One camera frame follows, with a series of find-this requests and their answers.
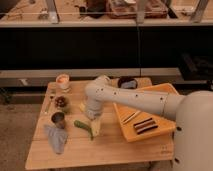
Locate dark chocolate bars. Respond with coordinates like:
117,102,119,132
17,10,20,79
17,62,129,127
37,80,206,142
133,118,158,134

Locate grey cloth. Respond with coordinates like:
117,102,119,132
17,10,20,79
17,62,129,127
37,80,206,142
44,125,68,154

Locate pale chopsticks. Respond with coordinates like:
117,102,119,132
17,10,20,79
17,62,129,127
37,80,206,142
122,111,141,124

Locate dark bowl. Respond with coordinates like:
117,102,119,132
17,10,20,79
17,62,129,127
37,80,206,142
118,77,138,89

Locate small metal cup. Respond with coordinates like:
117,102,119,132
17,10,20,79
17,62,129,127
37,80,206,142
51,112,66,129

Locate glass of dark berries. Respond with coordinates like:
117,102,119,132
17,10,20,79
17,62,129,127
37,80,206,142
54,96,70,113

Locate orange tray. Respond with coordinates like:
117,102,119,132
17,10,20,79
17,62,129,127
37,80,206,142
113,82,181,143

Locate pink cup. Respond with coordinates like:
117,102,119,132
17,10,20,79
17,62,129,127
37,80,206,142
56,74,70,91

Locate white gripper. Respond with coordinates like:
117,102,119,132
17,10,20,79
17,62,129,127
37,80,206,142
85,98,103,120

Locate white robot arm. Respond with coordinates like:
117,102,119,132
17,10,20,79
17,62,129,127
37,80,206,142
85,75,213,171

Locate wooden spoon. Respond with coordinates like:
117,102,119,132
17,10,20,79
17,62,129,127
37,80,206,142
44,95,54,115

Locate yellow cheese piece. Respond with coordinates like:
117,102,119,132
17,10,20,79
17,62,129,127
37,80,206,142
91,119,101,137

